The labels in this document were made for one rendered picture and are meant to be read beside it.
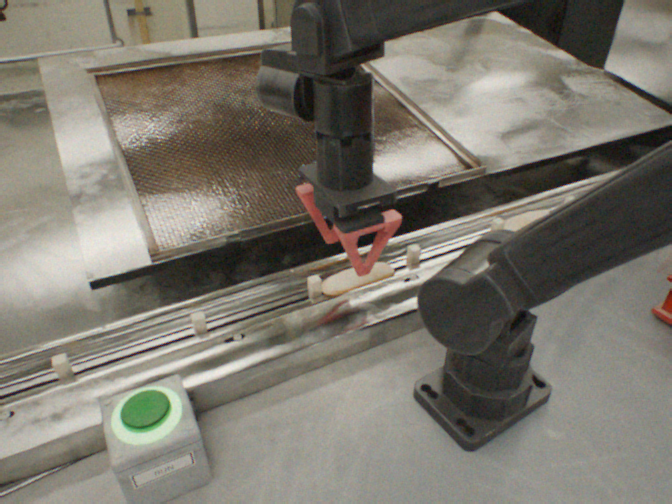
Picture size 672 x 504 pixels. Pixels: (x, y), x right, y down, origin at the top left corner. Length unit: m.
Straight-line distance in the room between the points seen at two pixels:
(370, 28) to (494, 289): 0.22
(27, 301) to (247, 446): 0.37
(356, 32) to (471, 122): 0.54
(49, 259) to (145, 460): 0.44
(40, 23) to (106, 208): 3.51
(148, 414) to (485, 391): 0.30
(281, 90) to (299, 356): 0.27
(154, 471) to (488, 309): 0.30
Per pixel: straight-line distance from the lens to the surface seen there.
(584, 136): 1.03
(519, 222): 0.78
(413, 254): 0.67
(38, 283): 0.79
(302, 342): 0.55
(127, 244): 0.68
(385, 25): 0.43
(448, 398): 0.55
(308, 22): 0.46
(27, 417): 0.56
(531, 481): 0.54
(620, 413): 0.62
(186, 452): 0.47
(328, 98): 0.49
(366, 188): 0.53
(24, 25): 4.22
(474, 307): 0.44
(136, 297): 0.72
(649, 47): 1.25
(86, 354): 0.61
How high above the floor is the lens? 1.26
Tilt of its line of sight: 36 degrees down
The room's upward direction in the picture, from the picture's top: straight up
